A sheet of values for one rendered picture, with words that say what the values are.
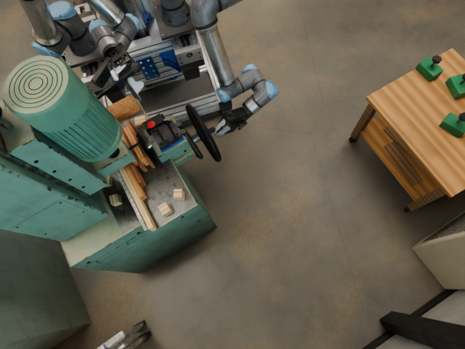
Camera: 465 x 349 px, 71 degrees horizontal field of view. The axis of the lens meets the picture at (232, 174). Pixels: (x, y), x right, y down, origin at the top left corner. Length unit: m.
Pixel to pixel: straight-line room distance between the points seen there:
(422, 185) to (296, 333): 1.14
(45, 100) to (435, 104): 1.78
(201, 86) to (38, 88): 1.53
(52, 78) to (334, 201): 1.77
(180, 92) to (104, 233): 1.21
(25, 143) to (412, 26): 2.74
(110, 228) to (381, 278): 1.57
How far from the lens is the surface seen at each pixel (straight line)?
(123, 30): 1.54
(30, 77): 0.97
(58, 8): 1.79
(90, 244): 1.48
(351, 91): 2.57
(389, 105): 1.94
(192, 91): 2.32
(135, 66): 1.19
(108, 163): 1.27
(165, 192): 1.30
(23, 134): 1.01
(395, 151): 2.21
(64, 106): 0.90
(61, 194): 1.18
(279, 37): 2.81
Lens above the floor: 2.10
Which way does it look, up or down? 71 degrees down
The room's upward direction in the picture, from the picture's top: 15 degrees counter-clockwise
